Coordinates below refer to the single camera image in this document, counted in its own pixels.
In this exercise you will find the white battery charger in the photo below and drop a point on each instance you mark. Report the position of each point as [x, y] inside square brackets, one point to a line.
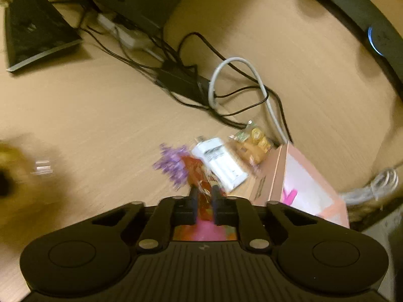
[223, 163]

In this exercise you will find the white power strip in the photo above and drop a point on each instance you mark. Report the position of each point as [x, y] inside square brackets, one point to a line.
[126, 33]

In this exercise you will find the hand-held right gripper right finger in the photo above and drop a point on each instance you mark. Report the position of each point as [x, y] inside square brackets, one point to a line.
[216, 196]

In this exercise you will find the orange snack packet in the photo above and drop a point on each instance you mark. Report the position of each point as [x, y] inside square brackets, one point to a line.
[204, 206]

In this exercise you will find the black socket panel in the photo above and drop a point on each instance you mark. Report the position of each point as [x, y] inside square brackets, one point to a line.
[355, 4]

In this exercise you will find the pink cardboard box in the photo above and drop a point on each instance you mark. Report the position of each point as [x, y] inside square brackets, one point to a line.
[274, 176]

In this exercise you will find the clear bag of yellow snacks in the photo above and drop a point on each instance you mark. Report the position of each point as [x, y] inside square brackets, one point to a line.
[255, 148]

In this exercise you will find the small pink item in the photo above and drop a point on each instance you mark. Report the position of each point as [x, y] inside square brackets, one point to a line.
[289, 196]

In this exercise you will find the black keyboard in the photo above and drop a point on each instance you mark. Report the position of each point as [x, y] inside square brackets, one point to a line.
[34, 28]

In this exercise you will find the small clear plastic piece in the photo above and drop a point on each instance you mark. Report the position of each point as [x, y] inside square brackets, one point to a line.
[41, 167]

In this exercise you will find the black power adapter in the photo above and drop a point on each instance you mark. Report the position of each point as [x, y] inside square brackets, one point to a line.
[181, 80]

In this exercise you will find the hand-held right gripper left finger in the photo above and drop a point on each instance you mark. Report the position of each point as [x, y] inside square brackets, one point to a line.
[193, 196]

